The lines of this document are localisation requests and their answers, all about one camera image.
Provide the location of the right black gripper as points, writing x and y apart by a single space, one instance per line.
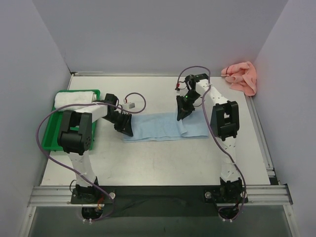
184 106

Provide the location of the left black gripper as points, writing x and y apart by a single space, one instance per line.
122 121

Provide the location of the light blue towel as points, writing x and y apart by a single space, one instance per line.
166 127

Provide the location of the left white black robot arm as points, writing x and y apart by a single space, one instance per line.
75 137

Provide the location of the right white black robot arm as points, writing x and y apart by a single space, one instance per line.
222 117

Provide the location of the crumpled pink towel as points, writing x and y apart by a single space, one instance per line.
241 77

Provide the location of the rolled white towel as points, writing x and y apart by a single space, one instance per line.
77 97

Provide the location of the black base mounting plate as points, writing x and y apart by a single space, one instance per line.
156 201

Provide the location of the aluminium front rail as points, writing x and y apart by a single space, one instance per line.
257 195

